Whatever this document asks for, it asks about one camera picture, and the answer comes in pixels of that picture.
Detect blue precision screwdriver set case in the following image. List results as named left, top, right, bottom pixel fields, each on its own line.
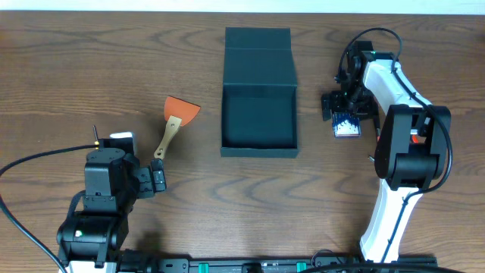
left=332, top=113, right=361, bottom=138

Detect orange scraper with tan handle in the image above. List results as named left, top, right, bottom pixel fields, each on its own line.
left=154, top=96, right=201, bottom=160

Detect black red small hammer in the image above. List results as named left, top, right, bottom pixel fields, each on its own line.
left=373, top=115, right=380, bottom=143

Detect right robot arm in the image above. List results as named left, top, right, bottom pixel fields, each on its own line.
left=321, top=41, right=451, bottom=263

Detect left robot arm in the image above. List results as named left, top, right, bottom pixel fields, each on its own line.
left=57, top=147, right=166, bottom=272

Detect black yellow screwdriver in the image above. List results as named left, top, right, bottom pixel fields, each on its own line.
left=92, top=125, right=100, bottom=149

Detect dark green open box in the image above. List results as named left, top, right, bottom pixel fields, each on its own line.
left=221, top=27, right=299, bottom=158

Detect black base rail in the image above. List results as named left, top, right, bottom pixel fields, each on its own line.
left=117, top=249, right=439, bottom=273

